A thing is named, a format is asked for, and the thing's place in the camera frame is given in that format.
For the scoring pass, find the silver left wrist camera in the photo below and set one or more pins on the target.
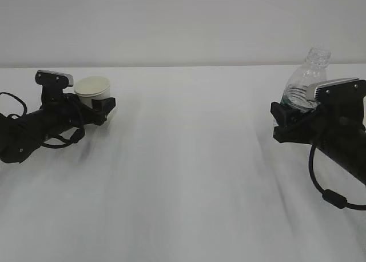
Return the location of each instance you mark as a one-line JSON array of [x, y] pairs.
[[53, 84]]

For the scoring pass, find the clear green-label water bottle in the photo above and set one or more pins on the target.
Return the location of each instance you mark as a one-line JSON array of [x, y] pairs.
[[313, 70]]

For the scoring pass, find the white paper cup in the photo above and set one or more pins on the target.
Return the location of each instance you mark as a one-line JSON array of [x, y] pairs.
[[92, 88]]

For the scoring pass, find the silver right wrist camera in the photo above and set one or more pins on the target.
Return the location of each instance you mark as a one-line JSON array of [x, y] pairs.
[[336, 92]]

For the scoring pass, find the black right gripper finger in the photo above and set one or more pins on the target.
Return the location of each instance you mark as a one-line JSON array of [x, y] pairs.
[[292, 125]]

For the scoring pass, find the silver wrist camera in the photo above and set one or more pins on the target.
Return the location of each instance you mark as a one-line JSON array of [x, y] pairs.
[[53, 84], [336, 92]]

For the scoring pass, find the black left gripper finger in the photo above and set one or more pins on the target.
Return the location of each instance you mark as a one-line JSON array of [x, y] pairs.
[[99, 111]]

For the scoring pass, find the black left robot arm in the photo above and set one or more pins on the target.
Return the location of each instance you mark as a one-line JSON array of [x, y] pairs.
[[22, 135]]

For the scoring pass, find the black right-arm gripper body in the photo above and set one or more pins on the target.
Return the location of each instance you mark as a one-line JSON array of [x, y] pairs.
[[343, 140]]

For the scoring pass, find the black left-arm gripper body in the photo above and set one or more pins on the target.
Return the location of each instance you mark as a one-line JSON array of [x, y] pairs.
[[58, 117]]

